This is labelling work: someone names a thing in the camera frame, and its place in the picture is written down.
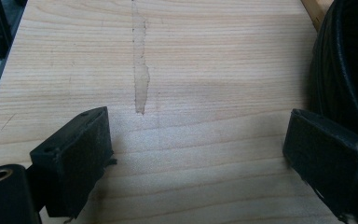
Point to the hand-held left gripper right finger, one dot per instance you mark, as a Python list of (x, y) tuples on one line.
[(332, 161)]

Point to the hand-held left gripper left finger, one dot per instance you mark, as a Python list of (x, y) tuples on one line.
[(74, 161)]

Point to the wooden shoe rack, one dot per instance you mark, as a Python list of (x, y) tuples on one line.
[(317, 11)]

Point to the black metal stand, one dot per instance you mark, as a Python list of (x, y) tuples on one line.
[(0, 21)]

